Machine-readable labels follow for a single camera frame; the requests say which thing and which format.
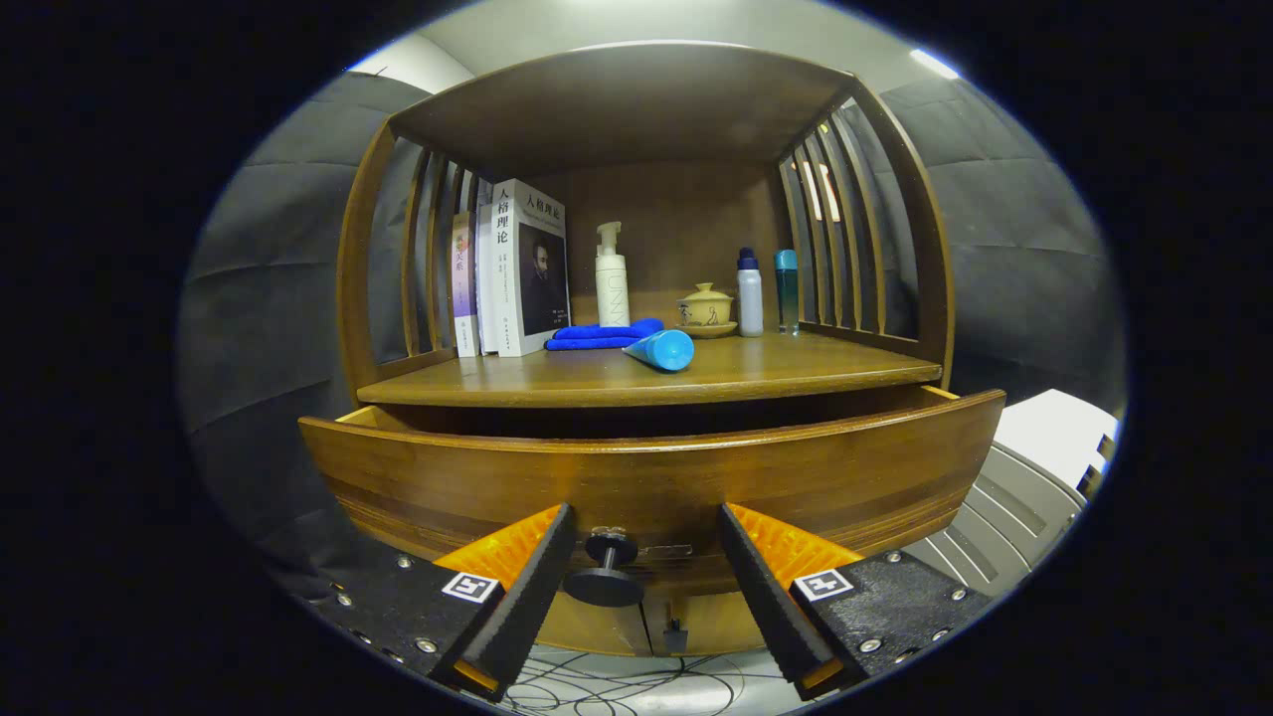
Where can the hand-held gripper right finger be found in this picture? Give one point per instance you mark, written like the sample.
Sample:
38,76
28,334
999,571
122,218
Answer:
766,597

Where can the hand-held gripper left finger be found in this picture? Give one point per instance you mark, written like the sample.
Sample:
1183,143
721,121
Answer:
527,597

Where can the black drawer knob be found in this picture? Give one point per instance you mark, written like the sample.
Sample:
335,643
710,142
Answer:
605,587

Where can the wooden drawer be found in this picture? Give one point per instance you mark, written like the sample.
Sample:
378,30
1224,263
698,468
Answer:
646,477

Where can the white and blue tube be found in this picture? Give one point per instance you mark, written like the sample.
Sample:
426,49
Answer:
666,350

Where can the wooden countertop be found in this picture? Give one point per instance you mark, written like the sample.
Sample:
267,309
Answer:
756,368

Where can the wooden cabinet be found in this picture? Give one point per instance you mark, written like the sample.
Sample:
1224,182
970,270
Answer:
636,99

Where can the black door latch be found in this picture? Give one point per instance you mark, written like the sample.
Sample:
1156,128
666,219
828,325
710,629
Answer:
675,636

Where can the blue folded cloth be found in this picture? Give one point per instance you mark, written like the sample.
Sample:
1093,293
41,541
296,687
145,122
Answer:
587,338

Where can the yellow saucer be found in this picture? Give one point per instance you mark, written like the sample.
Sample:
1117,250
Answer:
711,331

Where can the yellow lidded tea cup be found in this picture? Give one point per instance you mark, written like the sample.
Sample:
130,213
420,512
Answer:
706,306

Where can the white bottle blue cap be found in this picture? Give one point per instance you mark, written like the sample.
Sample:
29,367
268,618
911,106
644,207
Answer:
750,298

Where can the teal slim bottle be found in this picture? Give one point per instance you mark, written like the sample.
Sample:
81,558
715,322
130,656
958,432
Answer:
787,298

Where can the thin white book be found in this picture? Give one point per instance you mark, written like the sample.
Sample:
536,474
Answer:
485,288

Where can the purple book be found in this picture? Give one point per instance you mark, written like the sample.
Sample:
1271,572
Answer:
463,288

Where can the white pump bottle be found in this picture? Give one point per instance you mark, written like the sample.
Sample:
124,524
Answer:
612,288

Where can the white grey machine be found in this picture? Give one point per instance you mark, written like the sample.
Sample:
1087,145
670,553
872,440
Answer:
1044,428

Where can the thick white portrait book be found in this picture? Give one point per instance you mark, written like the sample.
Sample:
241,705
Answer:
509,268

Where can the rectangular ceiling light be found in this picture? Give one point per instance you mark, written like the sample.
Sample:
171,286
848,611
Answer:
935,63

